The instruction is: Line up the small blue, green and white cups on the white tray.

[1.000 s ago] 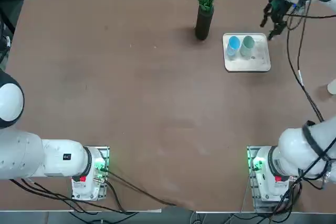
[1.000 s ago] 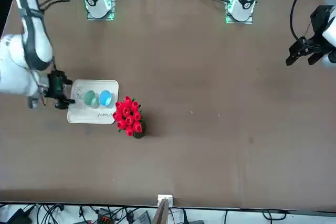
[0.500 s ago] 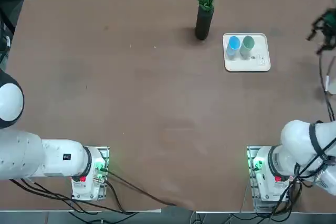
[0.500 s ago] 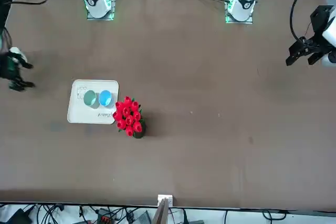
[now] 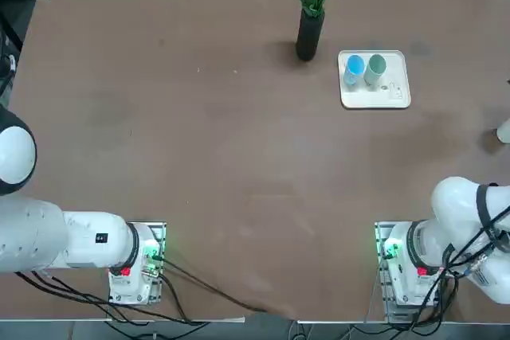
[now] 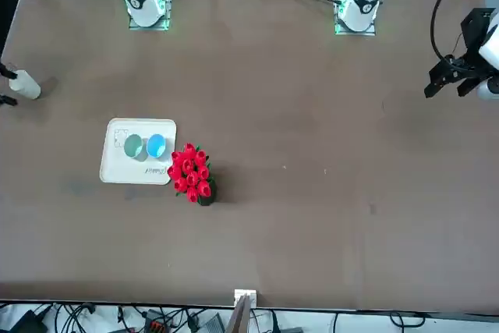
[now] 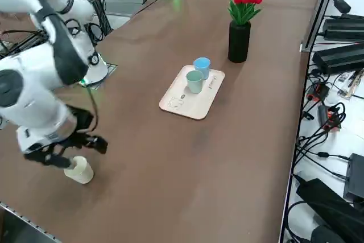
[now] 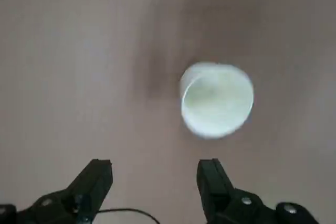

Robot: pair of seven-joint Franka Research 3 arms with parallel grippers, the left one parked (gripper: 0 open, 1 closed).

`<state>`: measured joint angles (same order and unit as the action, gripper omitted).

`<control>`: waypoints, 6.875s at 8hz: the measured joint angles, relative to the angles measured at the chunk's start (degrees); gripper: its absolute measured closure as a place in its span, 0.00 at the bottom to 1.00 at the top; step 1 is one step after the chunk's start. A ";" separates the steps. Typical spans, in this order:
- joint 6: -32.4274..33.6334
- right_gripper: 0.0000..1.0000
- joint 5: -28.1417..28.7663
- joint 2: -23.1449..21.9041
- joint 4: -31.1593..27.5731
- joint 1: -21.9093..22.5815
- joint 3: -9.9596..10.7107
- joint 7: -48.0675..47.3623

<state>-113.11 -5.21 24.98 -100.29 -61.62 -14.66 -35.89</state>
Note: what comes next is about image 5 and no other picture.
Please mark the black cylindrical vase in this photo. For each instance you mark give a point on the black cylindrical vase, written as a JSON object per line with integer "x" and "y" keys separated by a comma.
{"x": 308, "y": 41}

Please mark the small blue cup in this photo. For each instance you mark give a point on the small blue cup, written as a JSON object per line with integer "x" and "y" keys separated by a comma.
{"x": 354, "y": 65}

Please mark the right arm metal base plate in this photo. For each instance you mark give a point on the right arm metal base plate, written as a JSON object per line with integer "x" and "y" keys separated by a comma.
{"x": 380, "y": 232}

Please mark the white rectangular tray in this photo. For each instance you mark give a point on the white rectangular tray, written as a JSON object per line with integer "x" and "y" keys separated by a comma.
{"x": 374, "y": 99}

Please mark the small green cup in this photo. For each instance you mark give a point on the small green cup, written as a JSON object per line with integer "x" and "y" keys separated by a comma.
{"x": 376, "y": 65}

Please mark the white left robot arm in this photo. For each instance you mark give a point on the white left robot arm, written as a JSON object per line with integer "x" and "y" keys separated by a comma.
{"x": 79, "y": 240}

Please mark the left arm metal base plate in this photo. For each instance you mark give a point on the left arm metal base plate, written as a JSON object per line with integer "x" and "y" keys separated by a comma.
{"x": 158, "y": 229}

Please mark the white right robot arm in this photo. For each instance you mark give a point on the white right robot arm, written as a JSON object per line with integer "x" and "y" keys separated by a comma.
{"x": 454, "y": 204}

